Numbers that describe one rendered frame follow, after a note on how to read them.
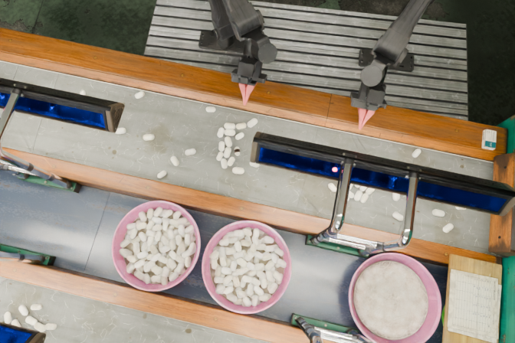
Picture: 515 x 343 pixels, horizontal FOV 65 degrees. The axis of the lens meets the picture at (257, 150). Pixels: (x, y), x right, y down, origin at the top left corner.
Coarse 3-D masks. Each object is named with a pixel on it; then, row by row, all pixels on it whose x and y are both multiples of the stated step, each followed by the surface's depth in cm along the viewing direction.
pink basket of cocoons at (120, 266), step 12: (144, 204) 126; (156, 204) 127; (168, 204) 127; (132, 216) 127; (120, 228) 125; (120, 240) 126; (120, 264) 123; (192, 264) 121; (132, 276) 123; (180, 276) 123; (144, 288) 119; (156, 288) 120; (168, 288) 119
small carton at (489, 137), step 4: (484, 132) 131; (488, 132) 131; (492, 132) 131; (496, 132) 131; (484, 136) 131; (488, 136) 130; (492, 136) 130; (496, 136) 130; (484, 140) 130; (488, 140) 130; (492, 140) 130; (484, 144) 130; (488, 144) 129; (492, 144) 129; (484, 148) 131; (488, 148) 130; (492, 148) 129
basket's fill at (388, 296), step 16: (368, 272) 124; (384, 272) 123; (400, 272) 124; (368, 288) 122; (384, 288) 122; (400, 288) 122; (416, 288) 122; (368, 304) 120; (384, 304) 121; (400, 304) 120; (416, 304) 121; (368, 320) 120; (384, 320) 120; (400, 320) 119; (416, 320) 119; (384, 336) 119; (400, 336) 119
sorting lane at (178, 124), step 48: (96, 96) 140; (144, 96) 140; (48, 144) 135; (96, 144) 135; (144, 144) 135; (192, 144) 135; (240, 144) 134; (336, 144) 134; (384, 144) 134; (240, 192) 130; (288, 192) 130; (384, 192) 130; (432, 240) 125; (480, 240) 125
